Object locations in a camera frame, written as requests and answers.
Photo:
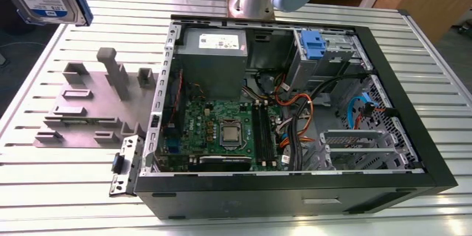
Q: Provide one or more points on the metal disk bay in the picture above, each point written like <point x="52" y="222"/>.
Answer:
<point x="361" y="150"/>

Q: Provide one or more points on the CPU socket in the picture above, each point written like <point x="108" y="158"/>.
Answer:
<point x="229" y="121"/>

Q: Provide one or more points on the green motherboard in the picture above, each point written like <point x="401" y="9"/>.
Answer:
<point x="199" y="114"/>

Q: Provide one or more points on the silver CPU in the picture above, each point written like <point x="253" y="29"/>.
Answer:
<point x="231" y="133"/>

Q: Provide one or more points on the black RAM slot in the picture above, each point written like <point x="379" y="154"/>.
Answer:
<point x="259" y="133"/>
<point x="268" y="133"/>

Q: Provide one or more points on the grey power supply unit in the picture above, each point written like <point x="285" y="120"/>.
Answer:
<point x="209" y="73"/>

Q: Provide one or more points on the black graphics card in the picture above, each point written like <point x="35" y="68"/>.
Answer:
<point x="221" y="164"/>

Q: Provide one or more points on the metal drive cage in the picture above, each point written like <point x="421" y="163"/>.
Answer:
<point x="313" y="73"/>

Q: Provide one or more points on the blue drive latch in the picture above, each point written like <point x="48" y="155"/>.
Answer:
<point x="312" y="45"/>

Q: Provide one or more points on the black PC case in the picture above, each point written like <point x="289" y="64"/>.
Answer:
<point x="257" y="200"/>

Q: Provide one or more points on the grey parts rack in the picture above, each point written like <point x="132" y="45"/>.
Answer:
<point x="99" y="103"/>

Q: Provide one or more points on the green RAM stick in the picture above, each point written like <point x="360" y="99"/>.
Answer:
<point x="79" y="121"/>

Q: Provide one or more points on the black chair base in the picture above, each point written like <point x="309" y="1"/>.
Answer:
<point x="463" y="26"/>

